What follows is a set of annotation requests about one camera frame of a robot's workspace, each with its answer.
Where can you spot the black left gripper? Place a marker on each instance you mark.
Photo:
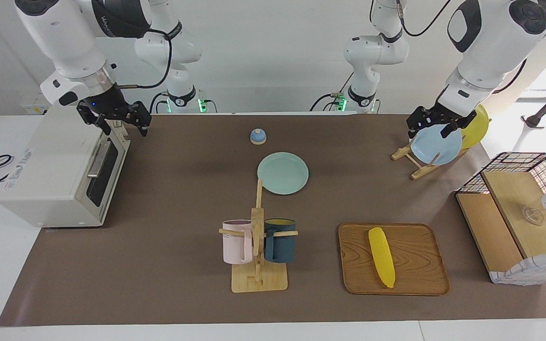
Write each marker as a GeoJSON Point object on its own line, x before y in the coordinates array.
{"type": "Point", "coordinates": [443, 112]}

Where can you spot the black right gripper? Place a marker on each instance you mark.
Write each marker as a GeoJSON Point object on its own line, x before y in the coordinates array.
{"type": "Point", "coordinates": [112, 106]}

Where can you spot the glass oven door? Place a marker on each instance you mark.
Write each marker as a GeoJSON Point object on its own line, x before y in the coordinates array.
{"type": "Point", "coordinates": [107, 166]}

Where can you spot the yellow corn cob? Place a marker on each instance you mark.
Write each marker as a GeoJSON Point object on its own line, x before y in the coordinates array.
{"type": "Point", "coordinates": [381, 255]}

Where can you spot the pale green plate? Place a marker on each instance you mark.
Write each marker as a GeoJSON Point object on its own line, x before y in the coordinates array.
{"type": "Point", "coordinates": [282, 173]}

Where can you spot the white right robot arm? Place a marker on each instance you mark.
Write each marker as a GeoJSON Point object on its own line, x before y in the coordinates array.
{"type": "Point", "coordinates": [64, 33]}

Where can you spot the beige toaster oven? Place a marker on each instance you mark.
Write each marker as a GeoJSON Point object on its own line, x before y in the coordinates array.
{"type": "Point", "coordinates": [45, 170]}

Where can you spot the light blue plate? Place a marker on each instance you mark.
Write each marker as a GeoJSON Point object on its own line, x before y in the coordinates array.
{"type": "Point", "coordinates": [432, 147]}

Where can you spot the wooden plate rack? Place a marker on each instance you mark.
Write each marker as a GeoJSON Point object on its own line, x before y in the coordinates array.
{"type": "Point", "coordinates": [422, 171]}

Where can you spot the yellow plate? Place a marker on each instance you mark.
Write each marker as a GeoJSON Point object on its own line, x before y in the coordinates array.
{"type": "Point", "coordinates": [477, 130]}

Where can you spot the small clear glass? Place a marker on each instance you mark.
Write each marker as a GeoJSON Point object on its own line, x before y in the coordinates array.
{"type": "Point", "coordinates": [532, 216]}

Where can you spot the wooden tray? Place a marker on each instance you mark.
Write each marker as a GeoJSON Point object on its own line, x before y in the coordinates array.
{"type": "Point", "coordinates": [415, 265]}

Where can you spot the brown table mat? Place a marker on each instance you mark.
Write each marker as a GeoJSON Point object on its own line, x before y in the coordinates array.
{"type": "Point", "coordinates": [168, 265]}

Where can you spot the pink mug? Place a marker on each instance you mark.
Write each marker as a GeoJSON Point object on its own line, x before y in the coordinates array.
{"type": "Point", "coordinates": [235, 244]}

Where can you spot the dark blue mug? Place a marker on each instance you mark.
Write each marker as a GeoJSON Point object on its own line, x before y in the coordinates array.
{"type": "Point", "coordinates": [282, 246]}

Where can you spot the wooden mug rack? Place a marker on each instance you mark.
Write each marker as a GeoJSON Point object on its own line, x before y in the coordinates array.
{"type": "Point", "coordinates": [259, 282]}

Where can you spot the white wall outlet box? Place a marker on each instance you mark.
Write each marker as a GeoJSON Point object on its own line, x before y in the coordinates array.
{"type": "Point", "coordinates": [33, 106]}

